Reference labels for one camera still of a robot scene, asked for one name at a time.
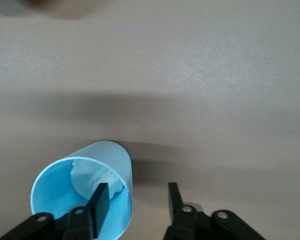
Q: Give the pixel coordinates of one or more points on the blue cup holding tissue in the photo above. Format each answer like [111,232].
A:
[55,190]

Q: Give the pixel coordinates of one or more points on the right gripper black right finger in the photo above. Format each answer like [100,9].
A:
[180,220]

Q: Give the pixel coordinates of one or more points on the white crumpled tissue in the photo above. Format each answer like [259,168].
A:
[90,175]

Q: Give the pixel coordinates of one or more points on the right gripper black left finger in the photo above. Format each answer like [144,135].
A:
[100,210]

